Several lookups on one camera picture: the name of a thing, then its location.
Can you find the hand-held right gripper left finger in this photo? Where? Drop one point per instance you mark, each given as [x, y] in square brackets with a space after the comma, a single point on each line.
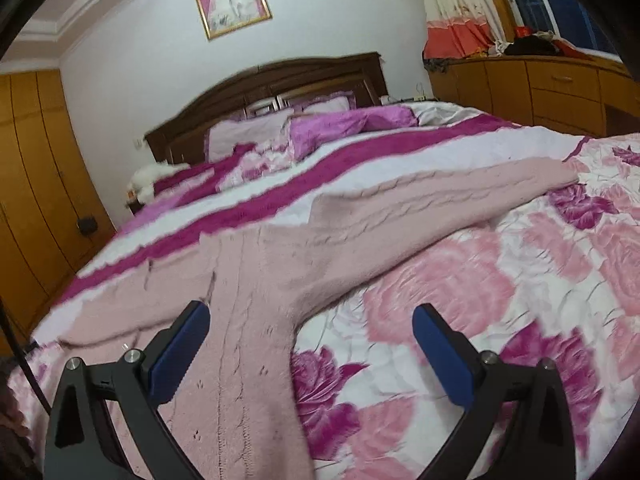
[180, 355]

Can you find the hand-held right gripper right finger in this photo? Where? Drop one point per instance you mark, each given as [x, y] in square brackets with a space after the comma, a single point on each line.
[442, 355]

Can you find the pink knit sweater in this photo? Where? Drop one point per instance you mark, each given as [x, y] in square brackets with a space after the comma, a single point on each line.
[275, 285]

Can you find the pile of dark clothes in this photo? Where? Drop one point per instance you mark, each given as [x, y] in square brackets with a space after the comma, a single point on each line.
[535, 45]

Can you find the floral pink bed quilt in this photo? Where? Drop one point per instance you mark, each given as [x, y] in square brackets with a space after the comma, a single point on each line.
[450, 285]

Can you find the wooden nightstand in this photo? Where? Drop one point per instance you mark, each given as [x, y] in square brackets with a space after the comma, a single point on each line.
[134, 206]

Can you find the small black box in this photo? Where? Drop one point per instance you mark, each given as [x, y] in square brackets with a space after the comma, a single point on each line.
[88, 225]

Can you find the white plush toy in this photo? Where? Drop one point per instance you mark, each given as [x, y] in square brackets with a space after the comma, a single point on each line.
[152, 177]

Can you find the tall wooden wardrobe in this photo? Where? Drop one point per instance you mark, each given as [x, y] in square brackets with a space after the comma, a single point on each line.
[40, 185]

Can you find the light pink large pillow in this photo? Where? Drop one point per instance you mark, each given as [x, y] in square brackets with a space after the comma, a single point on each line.
[245, 132]

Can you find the light pink small pillow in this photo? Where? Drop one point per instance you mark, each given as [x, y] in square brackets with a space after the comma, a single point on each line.
[327, 104]

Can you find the low wooden cabinet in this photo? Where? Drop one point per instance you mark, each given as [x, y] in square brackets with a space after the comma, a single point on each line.
[550, 90]

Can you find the dark wooden headboard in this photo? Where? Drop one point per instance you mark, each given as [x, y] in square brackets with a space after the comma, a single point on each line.
[300, 75]

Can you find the floral orange curtain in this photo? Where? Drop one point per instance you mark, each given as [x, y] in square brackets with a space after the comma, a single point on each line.
[457, 10]

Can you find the window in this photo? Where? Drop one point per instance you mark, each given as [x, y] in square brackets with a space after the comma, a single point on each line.
[545, 5]

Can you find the framed pink wall photo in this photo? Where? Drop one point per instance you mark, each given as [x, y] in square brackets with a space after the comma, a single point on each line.
[232, 2]

